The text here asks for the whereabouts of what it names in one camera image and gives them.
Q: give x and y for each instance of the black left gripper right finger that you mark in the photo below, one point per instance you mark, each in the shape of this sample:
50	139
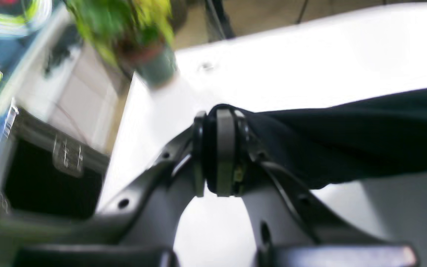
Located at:
292	227

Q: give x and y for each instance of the grey plant pot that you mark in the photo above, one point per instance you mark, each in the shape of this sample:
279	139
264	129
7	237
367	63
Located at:
159	70

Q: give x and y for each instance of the black equipment case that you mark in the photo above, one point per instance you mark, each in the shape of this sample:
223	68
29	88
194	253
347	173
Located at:
46	171

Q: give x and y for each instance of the right silver table grommet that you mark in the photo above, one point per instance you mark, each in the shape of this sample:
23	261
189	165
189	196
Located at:
206	67

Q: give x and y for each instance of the green potted plant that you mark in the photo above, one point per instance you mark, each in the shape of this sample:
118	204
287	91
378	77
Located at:
116	27

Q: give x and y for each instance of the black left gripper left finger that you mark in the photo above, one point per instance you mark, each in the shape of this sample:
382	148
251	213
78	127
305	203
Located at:
137	227

